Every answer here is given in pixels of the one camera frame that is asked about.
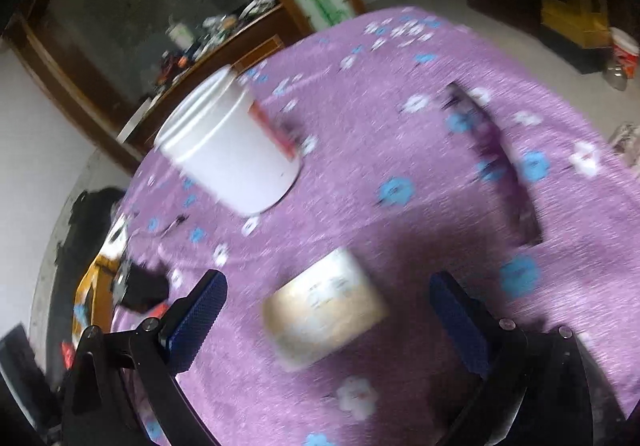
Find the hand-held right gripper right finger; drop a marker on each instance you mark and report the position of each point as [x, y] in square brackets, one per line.
[460, 321]

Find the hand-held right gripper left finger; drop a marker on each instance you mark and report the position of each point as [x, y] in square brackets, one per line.
[197, 321]

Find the yellow taped cardboard box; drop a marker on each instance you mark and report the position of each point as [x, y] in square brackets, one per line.
[87, 286]

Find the small tan carton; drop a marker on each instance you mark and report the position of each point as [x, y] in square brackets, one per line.
[325, 311]

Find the black electric motor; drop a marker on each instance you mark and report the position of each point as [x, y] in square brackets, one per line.
[142, 288]

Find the purple floral tablecloth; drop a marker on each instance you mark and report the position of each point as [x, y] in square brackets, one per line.
[400, 226]

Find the black bag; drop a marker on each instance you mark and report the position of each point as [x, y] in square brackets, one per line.
[85, 211]

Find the white plastic jar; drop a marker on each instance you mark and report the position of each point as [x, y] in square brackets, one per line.
[235, 161]

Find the eyeglasses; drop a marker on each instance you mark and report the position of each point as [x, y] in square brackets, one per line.
[492, 146]

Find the crumpled white bag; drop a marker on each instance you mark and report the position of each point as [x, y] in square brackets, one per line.
[625, 139]

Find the glass jar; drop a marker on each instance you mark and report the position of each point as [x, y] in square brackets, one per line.
[617, 79]

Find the clutter on cabinet shelf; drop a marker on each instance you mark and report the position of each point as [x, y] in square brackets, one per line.
[215, 31]

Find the white red plastic bucket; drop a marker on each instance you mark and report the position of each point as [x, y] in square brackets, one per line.
[625, 49]

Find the wooden glass cabinet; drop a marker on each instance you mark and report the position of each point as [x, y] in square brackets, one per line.
[125, 1]

